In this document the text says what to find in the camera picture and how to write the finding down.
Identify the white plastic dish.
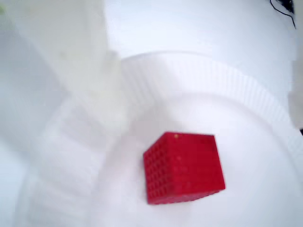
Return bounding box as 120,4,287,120
0,51,303,227

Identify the red cube block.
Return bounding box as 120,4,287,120
143,131,226,206

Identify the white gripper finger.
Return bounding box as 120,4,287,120
0,0,130,154
287,59,303,137

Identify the black cable on table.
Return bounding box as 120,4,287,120
268,0,298,30

